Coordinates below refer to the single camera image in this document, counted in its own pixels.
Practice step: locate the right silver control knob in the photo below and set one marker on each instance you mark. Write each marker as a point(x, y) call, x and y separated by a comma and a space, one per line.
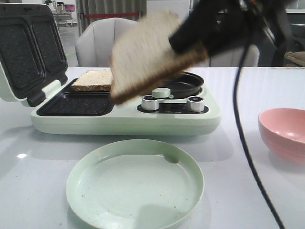
point(195, 104)

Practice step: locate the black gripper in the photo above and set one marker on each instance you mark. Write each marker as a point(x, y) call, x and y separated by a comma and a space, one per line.
point(221, 25)

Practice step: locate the light green plate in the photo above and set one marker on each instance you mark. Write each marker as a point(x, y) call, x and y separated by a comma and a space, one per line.
point(135, 184)

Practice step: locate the green breakfast maker lid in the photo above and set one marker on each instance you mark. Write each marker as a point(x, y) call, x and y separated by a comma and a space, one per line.
point(31, 53)

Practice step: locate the white cabinet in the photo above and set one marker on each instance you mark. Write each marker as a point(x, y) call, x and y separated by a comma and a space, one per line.
point(180, 7)

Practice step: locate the green breakfast maker base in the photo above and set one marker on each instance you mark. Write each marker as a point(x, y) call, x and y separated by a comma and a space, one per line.
point(92, 113)

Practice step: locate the bread slice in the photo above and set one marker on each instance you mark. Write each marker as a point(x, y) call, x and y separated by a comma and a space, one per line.
point(93, 80)
point(142, 57)

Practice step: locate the left silver control knob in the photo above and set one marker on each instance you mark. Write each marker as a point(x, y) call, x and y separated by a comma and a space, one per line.
point(150, 103)

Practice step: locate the left beige chair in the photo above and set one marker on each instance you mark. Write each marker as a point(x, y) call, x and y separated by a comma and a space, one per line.
point(94, 46)

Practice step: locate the grey kitchen counter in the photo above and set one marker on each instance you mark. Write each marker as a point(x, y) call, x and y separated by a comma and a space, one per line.
point(297, 24)

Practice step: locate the right beige chair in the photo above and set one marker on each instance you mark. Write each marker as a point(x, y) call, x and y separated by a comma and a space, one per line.
point(230, 50)

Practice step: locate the silver control knob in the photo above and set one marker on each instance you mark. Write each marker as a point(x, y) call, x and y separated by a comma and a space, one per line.
point(150, 103)
point(195, 104)

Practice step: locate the pink bowl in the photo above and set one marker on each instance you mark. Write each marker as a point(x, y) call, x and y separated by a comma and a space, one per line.
point(283, 132)

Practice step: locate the beige chair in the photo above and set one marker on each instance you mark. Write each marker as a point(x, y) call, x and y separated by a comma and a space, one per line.
point(230, 50)
point(94, 46)

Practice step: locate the black round frying pan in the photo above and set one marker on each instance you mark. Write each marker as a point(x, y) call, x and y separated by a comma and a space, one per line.
point(185, 85)

